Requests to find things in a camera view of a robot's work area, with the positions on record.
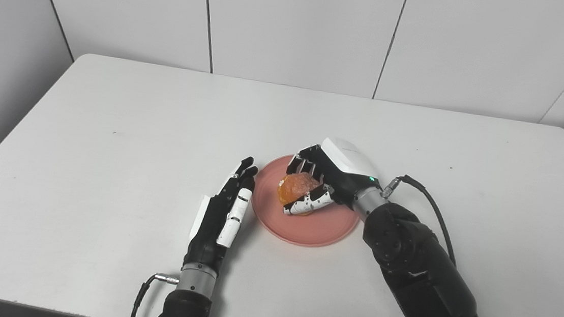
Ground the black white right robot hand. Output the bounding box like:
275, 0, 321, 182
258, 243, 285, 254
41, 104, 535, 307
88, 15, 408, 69
282, 133, 384, 223

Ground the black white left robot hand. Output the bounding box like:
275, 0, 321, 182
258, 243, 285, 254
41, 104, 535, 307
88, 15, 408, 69
182, 152, 260, 279

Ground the orange cream puff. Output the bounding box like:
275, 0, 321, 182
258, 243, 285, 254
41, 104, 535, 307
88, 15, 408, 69
276, 171, 322, 217

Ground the pink round plate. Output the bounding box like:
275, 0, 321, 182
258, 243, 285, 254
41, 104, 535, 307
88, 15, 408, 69
248, 151, 366, 251

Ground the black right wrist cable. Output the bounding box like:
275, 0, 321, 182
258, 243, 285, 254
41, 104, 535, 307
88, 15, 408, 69
375, 172, 464, 267

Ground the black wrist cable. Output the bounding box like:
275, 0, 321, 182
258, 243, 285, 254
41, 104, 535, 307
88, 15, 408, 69
375, 172, 464, 267
128, 270, 181, 317

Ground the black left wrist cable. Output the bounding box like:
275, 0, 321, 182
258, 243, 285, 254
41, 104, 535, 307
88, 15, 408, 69
128, 270, 181, 317

